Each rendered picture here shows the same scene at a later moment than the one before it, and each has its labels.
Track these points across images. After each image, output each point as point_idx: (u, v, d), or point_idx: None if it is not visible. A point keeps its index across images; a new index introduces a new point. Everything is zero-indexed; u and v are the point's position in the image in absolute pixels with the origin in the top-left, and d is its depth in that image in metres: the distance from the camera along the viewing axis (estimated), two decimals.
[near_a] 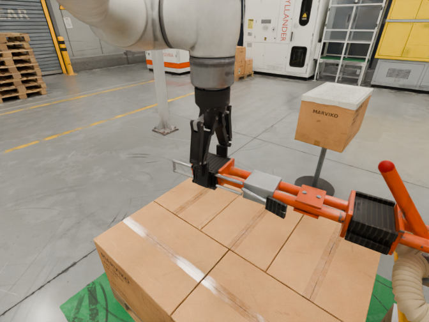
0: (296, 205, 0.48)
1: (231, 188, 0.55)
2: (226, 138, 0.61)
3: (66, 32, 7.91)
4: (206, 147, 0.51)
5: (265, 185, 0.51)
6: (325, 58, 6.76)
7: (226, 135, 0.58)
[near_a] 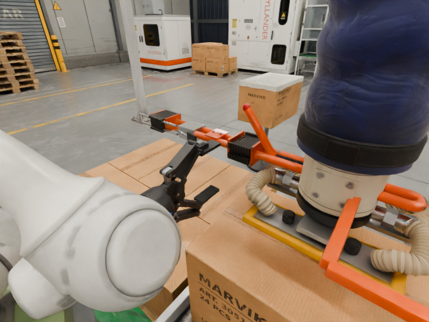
0: (205, 138, 0.73)
1: (172, 131, 0.81)
2: (193, 209, 0.59)
3: (60, 32, 8.29)
4: None
5: (190, 127, 0.77)
6: (303, 55, 7.14)
7: None
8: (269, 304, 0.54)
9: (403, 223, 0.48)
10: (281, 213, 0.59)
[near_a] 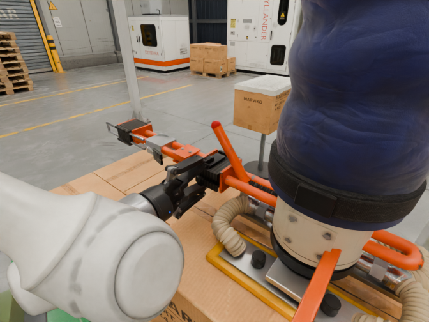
0: (173, 156, 0.63)
1: (139, 144, 0.72)
2: None
3: (56, 32, 8.17)
4: None
5: (158, 142, 0.67)
6: None
7: (190, 188, 0.57)
8: None
9: (393, 280, 0.39)
10: (252, 252, 0.51)
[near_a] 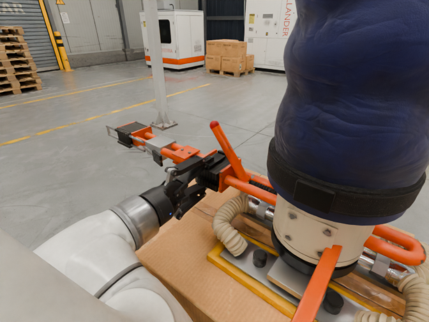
0: (172, 158, 0.64)
1: (139, 147, 0.72)
2: None
3: (64, 28, 7.73)
4: None
5: (158, 144, 0.67)
6: None
7: (191, 188, 0.57)
8: None
9: (396, 276, 0.39)
10: (253, 251, 0.50)
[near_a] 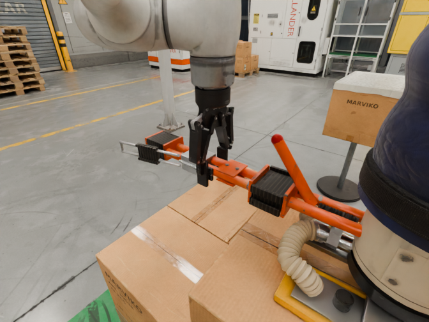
0: (217, 174, 0.55)
1: (171, 161, 0.63)
2: (227, 140, 0.60)
3: (66, 28, 7.66)
4: (205, 146, 0.52)
5: None
6: (334, 53, 6.52)
7: (226, 137, 0.58)
8: None
9: None
10: (329, 289, 0.42)
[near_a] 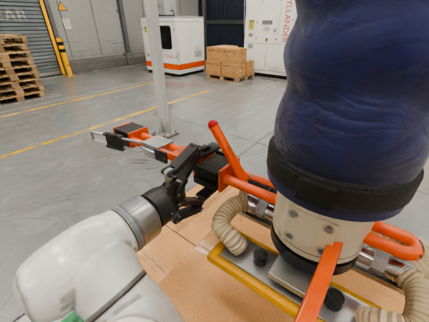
0: (170, 158, 0.63)
1: (134, 148, 0.71)
2: (196, 205, 0.59)
3: (66, 34, 7.83)
4: None
5: (154, 144, 0.67)
6: None
7: None
8: None
9: (395, 271, 0.40)
10: (253, 250, 0.50)
